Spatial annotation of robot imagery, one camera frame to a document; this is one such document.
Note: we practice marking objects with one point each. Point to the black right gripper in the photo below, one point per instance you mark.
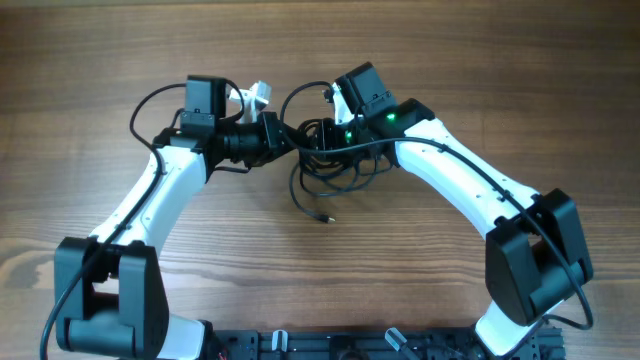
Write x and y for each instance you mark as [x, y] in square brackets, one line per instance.
[366, 154]

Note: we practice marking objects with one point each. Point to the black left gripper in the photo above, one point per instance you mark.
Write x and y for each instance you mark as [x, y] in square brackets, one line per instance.
[270, 147]

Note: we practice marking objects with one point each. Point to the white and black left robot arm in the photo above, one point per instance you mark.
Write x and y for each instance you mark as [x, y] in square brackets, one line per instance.
[110, 296]

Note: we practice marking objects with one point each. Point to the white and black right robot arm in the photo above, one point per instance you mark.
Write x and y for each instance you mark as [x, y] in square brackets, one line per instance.
[536, 255]

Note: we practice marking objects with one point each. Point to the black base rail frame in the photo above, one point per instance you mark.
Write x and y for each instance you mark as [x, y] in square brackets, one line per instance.
[345, 345]

